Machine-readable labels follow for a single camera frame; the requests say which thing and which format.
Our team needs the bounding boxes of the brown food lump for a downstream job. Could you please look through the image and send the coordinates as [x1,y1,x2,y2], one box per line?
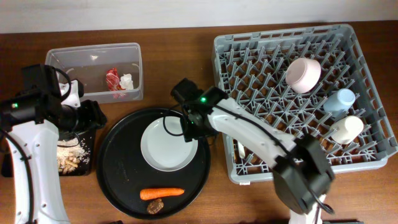
[147,198,164,215]

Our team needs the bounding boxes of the clear plastic bin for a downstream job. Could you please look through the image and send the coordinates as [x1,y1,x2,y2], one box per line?
[45,42,144,104]

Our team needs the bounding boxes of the round black serving tray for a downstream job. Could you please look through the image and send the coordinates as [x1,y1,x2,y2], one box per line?
[96,108,211,220]

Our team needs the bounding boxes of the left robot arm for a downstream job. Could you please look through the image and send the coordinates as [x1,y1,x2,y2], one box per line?
[1,91,107,223]

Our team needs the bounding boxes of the spilled rice and shells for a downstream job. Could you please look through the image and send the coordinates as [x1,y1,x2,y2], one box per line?
[57,136,91,175]

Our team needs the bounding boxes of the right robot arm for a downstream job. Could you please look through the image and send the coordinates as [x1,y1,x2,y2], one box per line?
[174,87,335,222]

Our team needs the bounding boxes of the light blue cup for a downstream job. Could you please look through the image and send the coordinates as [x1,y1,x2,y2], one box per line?
[323,88,356,117]

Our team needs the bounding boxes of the grey dishwasher rack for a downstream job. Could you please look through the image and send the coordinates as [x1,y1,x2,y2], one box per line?
[212,24,397,173]

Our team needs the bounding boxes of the red snack wrapper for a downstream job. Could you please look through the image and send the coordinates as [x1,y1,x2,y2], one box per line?
[106,67,122,91]

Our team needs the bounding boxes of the grey plate with rice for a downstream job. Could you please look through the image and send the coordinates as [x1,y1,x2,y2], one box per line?
[141,116,198,172]

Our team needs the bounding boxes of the cream white cup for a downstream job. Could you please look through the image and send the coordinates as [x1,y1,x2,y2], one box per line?
[331,116,364,144]

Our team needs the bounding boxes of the white plastic fork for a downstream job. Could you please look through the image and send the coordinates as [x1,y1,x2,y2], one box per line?
[238,142,246,159]

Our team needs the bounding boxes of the pink bowl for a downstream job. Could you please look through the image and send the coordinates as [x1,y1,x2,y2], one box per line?
[285,58,321,94]

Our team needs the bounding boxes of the black rectangular tray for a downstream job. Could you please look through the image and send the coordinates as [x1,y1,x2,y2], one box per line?
[1,129,97,177]

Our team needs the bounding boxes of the white tissue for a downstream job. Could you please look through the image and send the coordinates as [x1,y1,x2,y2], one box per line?
[119,73,134,90]

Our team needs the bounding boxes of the orange carrot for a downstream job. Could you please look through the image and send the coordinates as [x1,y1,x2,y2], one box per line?
[139,188,185,200]

